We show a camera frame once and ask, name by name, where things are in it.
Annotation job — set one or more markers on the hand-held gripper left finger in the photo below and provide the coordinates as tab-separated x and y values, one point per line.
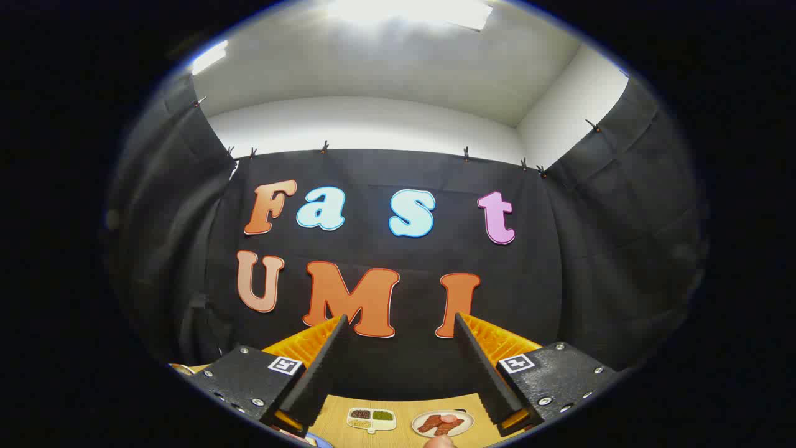
323	373

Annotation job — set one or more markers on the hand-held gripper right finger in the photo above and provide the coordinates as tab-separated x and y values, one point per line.
479	373

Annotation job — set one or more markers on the white oval plate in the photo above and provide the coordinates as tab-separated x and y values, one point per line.
466	420

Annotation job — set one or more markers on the pile of dark beans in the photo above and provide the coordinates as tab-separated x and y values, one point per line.
360	414

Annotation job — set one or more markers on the pink sausage piece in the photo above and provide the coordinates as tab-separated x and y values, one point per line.
446	418

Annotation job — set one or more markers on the brown meat slice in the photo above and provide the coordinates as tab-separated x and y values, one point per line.
451	427
429	425

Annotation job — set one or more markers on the pile of yellow soybeans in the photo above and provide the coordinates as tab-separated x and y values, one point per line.
359	424

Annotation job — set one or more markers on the white divided snack tray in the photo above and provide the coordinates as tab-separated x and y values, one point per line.
372	426

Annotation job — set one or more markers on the pile of green beans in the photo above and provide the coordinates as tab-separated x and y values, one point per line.
382	415

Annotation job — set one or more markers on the row of black cloth clips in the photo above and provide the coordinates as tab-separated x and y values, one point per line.
324	147

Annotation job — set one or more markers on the small ceiling light panel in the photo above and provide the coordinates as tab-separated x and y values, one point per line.
209	56

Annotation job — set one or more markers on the large ceiling light panel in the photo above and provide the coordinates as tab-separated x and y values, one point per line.
410	11

